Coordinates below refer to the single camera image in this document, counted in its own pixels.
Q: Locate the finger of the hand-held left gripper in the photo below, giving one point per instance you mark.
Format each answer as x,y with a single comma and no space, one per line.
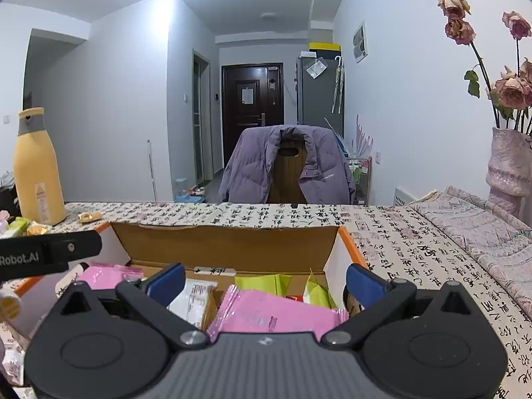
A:
79,246

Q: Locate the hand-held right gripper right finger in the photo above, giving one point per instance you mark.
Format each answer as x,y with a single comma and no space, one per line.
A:
365,284

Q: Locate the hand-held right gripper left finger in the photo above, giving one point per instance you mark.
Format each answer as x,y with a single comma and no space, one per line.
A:
166,284

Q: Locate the orange cardboard box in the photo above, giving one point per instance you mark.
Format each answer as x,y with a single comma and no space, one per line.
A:
228,249

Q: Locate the red snack packet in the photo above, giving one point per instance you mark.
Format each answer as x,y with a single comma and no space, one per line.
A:
295,298

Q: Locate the large pink snack packet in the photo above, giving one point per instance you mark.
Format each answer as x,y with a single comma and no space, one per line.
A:
270,311

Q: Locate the small orange snack packet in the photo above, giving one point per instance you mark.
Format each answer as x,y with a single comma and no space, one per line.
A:
90,216

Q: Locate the green white snack packet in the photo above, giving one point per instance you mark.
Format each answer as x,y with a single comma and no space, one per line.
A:
18,227

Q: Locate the orange cracker packet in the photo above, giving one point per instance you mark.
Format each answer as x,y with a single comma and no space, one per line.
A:
39,229

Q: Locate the yellow thermos bottle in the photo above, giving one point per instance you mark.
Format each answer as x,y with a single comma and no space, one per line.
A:
39,166

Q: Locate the folded pink patterned cloth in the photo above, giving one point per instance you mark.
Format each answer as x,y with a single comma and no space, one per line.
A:
469,228

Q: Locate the wooden chair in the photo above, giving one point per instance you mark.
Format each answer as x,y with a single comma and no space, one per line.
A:
287,174

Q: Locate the purple puffer jacket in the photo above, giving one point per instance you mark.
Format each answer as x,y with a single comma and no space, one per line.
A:
249,166

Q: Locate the grey interior door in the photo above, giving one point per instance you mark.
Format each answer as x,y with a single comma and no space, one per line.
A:
200,116

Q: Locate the dark brown entrance door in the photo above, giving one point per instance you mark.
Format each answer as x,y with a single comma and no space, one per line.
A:
249,133

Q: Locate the pink textured vase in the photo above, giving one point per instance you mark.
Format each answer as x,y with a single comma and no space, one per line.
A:
509,170

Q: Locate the grey refrigerator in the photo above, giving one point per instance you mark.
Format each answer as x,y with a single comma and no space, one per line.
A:
316,99

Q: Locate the white folded umbrella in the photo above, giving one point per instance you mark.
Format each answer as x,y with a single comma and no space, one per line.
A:
338,85

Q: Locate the clear plastic bag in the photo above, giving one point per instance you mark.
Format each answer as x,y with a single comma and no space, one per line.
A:
316,67

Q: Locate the yellow black box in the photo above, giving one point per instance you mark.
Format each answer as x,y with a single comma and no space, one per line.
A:
324,48

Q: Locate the dried pink roses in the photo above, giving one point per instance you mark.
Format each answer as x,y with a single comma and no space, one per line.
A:
509,91

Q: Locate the wall picture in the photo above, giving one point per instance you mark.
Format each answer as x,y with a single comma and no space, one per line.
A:
360,42

